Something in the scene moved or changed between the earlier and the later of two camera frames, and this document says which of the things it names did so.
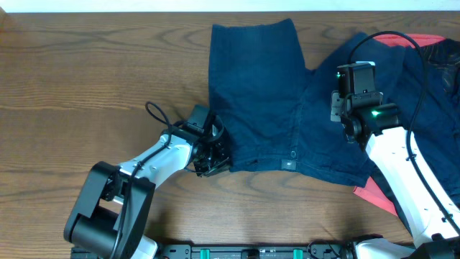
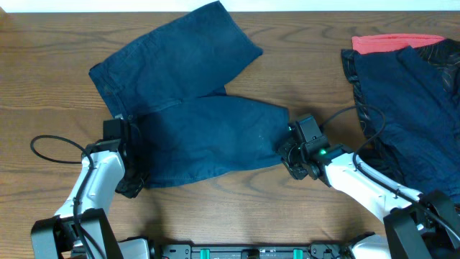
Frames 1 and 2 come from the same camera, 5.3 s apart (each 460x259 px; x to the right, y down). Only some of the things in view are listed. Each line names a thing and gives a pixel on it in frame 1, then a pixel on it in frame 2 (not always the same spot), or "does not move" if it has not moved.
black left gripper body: (212, 158) to (135, 177)
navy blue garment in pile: (436, 126) does not move
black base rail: (323, 250) does not move
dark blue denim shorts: (277, 108) to (170, 83)
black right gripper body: (338, 108) to (292, 157)
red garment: (369, 190) does not move
